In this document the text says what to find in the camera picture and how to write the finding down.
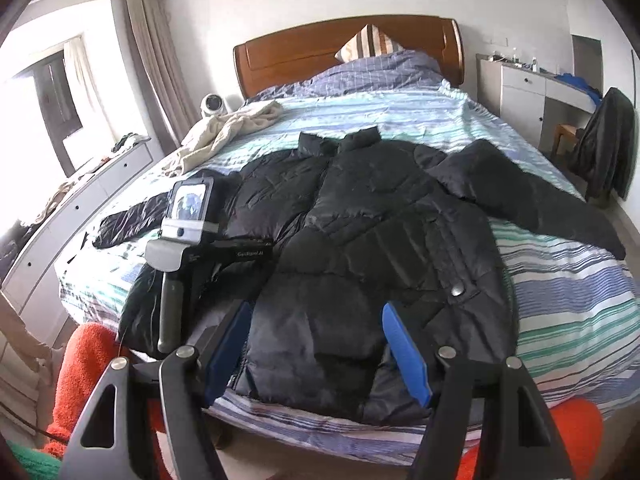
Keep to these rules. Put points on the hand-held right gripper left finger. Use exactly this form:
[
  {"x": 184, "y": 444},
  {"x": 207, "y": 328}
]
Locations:
[{"x": 231, "y": 345}]

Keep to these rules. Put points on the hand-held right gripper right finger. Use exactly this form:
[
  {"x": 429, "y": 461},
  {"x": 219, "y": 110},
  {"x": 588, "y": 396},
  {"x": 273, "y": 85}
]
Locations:
[{"x": 406, "y": 350}]

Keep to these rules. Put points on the black puffer jacket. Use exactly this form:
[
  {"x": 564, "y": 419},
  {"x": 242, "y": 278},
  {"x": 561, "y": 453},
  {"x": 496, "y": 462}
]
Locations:
[{"x": 370, "y": 240}]

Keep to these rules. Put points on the white dresser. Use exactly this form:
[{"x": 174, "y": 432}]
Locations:
[{"x": 75, "y": 210}]

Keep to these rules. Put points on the beige cloth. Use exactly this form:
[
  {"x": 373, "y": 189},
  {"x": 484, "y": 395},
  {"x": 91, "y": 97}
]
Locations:
[{"x": 220, "y": 132}]

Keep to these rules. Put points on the person's orange fleece pants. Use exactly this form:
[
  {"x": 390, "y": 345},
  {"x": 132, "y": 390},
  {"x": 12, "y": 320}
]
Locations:
[{"x": 82, "y": 370}]

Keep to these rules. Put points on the white round fan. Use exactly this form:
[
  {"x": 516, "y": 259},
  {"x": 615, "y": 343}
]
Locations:
[{"x": 212, "y": 105}]

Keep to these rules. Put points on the bed with striped sheet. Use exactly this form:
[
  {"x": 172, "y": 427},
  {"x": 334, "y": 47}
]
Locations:
[{"x": 565, "y": 310}]

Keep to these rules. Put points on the grey-brown curtain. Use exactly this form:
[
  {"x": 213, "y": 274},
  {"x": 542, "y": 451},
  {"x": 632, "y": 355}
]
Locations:
[{"x": 155, "y": 60}]

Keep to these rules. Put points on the window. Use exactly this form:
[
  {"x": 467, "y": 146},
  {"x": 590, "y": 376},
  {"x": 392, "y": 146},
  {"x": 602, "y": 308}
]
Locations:
[{"x": 45, "y": 100}]

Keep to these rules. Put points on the person's green sweater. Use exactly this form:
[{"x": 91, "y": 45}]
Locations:
[{"x": 27, "y": 462}]

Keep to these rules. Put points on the wooden headboard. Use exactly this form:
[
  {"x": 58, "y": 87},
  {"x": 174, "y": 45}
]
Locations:
[{"x": 300, "y": 50}]

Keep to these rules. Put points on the wooden chair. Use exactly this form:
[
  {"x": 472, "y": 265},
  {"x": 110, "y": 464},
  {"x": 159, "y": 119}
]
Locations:
[{"x": 565, "y": 137}]

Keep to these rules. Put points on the blue checked pillow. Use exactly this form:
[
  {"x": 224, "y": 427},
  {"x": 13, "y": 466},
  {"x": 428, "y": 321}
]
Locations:
[{"x": 370, "y": 75}]

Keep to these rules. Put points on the white bedside cabinet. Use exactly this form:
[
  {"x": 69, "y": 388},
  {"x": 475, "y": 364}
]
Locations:
[{"x": 520, "y": 90}]

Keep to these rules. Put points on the dark jacket on chair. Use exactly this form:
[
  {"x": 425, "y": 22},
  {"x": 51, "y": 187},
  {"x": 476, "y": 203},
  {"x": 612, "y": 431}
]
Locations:
[{"x": 607, "y": 145}]

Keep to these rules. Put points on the striped pillow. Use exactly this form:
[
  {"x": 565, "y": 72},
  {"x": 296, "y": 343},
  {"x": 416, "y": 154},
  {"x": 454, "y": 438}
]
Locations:
[{"x": 367, "y": 42}]

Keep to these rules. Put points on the blue cloth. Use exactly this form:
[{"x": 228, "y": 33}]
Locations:
[{"x": 580, "y": 85}]

